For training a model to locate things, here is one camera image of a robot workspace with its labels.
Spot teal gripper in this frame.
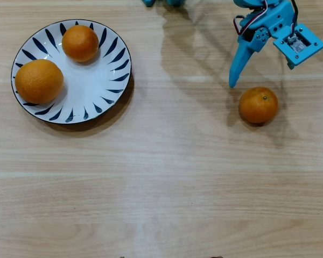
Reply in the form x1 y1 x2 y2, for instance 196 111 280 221
228 1 297 89

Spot small orange fruit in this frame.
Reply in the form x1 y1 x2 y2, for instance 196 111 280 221
238 86 279 124
61 25 100 63

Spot large orange fruit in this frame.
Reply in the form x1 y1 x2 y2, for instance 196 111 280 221
15 59 65 105

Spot teal robot base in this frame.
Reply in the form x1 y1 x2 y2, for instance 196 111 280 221
141 0 187 8

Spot white plate with blue strokes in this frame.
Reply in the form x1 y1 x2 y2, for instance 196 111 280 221
11 19 132 125

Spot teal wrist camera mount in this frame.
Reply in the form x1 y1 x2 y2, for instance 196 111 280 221
272 23 323 71

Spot white red black servo wire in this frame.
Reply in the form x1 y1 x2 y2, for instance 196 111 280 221
233 0 269 36

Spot black camera cable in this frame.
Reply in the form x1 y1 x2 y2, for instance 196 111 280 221
290 0 299 34

